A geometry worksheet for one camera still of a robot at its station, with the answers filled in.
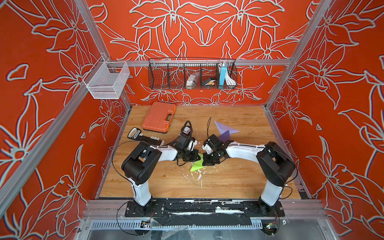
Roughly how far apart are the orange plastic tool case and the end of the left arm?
0.92 feet

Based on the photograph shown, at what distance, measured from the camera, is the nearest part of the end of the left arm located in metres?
0.77

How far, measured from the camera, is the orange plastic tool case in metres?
1.03
